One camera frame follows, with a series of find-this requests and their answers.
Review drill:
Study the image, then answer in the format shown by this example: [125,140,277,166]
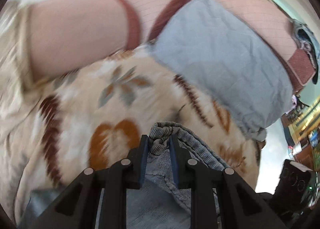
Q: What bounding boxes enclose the cream leaf-print fleece blanket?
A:
[1,2,260,228]

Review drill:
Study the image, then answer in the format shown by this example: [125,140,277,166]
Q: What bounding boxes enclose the pink padded headboard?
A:
[29,0,319,91]

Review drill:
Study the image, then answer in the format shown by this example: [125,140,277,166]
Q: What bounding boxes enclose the blue denim pants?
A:
[18,121,233,229]

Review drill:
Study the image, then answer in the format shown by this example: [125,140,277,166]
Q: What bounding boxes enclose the light blue pillow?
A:
[151,0,293,141]

